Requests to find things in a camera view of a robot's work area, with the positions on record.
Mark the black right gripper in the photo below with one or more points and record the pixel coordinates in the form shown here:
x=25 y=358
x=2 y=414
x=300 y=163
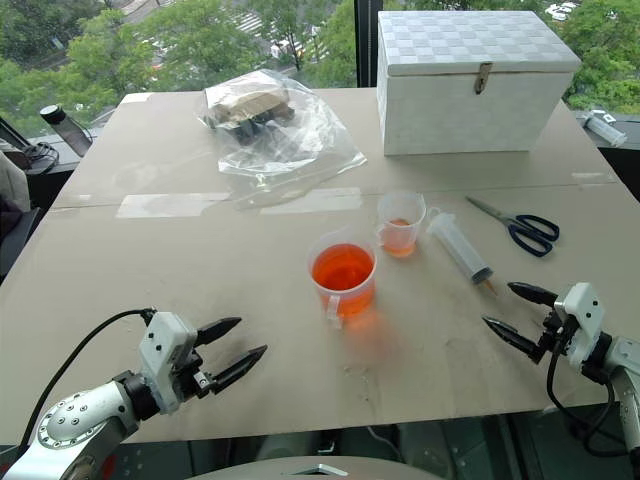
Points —
x=554 y=332

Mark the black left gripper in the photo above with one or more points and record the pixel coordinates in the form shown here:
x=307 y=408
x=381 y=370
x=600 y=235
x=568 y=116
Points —
x=196 y=379

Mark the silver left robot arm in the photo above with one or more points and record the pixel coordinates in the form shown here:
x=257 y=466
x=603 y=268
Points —
x=80 y=420

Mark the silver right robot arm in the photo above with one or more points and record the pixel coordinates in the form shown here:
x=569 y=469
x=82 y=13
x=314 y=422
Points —
x=617 y=370

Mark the large clear plastic syringe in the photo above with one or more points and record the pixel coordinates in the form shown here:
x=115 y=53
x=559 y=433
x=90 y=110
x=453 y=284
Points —
x=457 y=245

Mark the cup with orange liquid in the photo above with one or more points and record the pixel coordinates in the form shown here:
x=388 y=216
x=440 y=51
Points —
x=344 y=280

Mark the small clear measuring cup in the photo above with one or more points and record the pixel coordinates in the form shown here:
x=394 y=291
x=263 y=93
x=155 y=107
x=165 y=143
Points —
x=400 y=227

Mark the dark bottle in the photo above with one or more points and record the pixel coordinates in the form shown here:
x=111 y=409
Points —
x=67 y=127

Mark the brown cardboard table cover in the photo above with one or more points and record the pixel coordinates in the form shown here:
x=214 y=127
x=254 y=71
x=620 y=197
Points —
x=200 y=260

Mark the grey rounded robot body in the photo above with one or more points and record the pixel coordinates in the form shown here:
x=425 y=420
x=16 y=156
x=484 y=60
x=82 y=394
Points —
x=310 y=470

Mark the clear tape strip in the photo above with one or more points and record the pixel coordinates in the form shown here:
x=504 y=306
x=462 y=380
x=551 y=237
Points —
x=170 y=205

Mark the clear plastic bag with contents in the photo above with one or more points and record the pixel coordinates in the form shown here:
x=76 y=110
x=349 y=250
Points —
x=275 y=130

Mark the white checkered lidded box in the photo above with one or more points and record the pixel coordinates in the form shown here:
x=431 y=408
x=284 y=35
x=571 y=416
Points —
x=470 y=85

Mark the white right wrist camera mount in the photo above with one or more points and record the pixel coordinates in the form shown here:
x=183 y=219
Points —
x=581 y=320

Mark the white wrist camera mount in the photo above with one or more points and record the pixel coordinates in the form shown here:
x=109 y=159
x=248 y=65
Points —
x=162 y=350
x=581 y=320

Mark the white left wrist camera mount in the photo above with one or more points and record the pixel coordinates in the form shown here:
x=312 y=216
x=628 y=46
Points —
x=162 y=350

